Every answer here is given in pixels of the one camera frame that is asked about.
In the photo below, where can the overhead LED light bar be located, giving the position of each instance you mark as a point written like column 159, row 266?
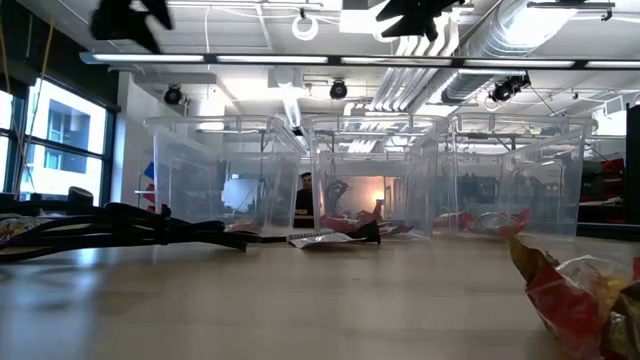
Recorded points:
column 270, row 59

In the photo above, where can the person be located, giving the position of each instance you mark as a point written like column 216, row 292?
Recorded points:
column 303, row 200

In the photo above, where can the large window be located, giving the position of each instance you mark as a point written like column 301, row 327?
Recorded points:
column 45, row 170

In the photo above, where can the silver white candy wrapper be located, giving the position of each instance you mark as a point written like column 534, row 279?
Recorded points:
column 492, row 224

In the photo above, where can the red storage cabinet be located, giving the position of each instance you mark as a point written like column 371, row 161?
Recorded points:
column 612, row 180

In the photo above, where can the purple white candy pack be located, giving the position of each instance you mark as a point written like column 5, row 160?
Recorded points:
column 22, row 227

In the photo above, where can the gold brown candy wrapper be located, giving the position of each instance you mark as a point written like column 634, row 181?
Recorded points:
column 532, row 260

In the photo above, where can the orange candy pack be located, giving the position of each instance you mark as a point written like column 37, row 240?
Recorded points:
column 617, row 285

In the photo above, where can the black ceiling spotlight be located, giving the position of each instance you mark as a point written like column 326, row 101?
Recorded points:
column 172, row 95
column 338, row 89
column 507, row 87

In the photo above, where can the clear plastic bin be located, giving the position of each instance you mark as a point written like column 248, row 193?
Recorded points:
column 525, row 175
column 215, row 175
column 370, row 165

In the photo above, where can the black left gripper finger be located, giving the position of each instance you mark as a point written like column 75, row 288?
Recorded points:
column 161, row 14
column 147, row 39

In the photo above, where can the white ceiling conduit bundle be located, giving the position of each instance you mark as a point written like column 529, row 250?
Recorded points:
column 415, row 80

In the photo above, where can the silver ventilation duct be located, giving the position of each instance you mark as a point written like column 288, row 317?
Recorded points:
column 505, row 35

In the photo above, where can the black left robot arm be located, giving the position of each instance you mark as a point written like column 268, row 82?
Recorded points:
column 80, row 196

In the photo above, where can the computer monitor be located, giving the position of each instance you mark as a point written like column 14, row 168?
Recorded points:
column 240, row 192

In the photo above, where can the black vertical frame post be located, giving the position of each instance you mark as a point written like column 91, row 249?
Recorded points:
column 633, row 165

